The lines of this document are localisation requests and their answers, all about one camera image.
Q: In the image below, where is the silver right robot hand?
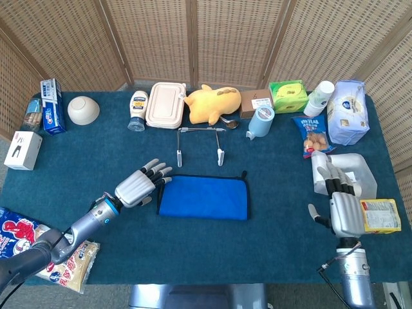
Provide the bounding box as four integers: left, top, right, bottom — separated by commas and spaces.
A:
308, 160, 366, 239

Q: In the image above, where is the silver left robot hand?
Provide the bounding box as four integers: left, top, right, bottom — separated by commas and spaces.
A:
114, 158, 174, 209

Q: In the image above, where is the grey and blue cloth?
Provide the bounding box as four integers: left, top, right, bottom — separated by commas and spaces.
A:
156, 170, 251, 221

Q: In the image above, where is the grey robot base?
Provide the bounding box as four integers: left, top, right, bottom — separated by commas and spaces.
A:
128, 283, 268, 309

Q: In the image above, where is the yellow red biscuit packet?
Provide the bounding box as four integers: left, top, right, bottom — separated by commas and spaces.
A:
359, 198, 402, 234

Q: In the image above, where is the translucent plastic bag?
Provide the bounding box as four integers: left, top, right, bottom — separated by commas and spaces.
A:
311, 150, 378, 200

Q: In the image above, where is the blue table carpet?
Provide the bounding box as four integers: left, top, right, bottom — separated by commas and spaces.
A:
0, 91, 412, 286

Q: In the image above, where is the mayonnaise squeeze bottle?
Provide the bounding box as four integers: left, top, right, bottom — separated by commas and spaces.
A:
127, 90, 149, 133

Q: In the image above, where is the blue cookie snack bag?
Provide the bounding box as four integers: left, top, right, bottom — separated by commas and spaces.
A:
291, 115, 336, 160

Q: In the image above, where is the beige plastic lunch box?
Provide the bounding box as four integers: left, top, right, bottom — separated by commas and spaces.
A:
145, 82, 187, 130

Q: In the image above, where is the beige upturned bowl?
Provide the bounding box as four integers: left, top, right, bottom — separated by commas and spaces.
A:
67, 96, 100, 126

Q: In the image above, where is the gloves package red blue print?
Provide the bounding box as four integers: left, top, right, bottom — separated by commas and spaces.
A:
0, 207, 100, 294

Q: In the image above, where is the blue toothpaste box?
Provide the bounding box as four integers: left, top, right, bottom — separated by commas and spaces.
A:
40, 78, 68, 136

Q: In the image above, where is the yellow plush toy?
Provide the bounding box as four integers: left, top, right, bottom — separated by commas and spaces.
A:
183, 84, 242, 126

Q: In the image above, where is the stack of paper cups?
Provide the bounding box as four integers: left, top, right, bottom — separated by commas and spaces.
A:
303, 80, 335, 118

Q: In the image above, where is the metal spoon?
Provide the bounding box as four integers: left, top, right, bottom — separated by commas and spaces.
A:
220, 115, 239, 129

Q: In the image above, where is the white box black print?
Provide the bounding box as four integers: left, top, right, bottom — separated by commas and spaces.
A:
3, 130, 43, 171

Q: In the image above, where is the light blue cylindrical mug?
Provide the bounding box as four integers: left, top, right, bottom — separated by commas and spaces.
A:
246, 105, 276, 141

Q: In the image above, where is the clear jar with sticks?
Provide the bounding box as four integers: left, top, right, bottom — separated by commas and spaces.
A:
21, 98, 44, 133

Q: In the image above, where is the green tissue pack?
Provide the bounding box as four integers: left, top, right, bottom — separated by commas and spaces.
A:
268, 79, 309, 115

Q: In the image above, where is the brown cardboard box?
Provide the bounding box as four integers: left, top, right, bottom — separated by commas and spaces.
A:
238, 89, 274, 120

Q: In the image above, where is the wicker folding screen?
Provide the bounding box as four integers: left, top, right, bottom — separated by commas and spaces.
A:
0, 0, 412, 174

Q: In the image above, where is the small metal wire stand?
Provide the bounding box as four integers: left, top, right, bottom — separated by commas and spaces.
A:
176, 127, 226, 168

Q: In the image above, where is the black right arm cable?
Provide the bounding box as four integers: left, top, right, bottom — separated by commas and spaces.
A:
317, 243, 363, 309

